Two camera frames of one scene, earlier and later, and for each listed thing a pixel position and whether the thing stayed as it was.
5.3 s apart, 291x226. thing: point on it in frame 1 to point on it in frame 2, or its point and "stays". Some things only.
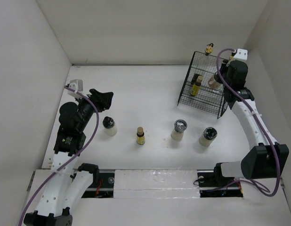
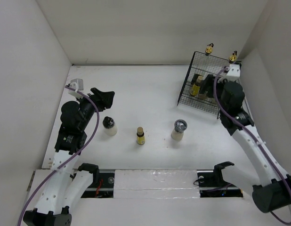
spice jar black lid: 209,134 to 202,96
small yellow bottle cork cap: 140,138 stays
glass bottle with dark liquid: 208,49 stays
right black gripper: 225,66 to 208,81
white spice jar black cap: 109,126 stays
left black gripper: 101,100 stays
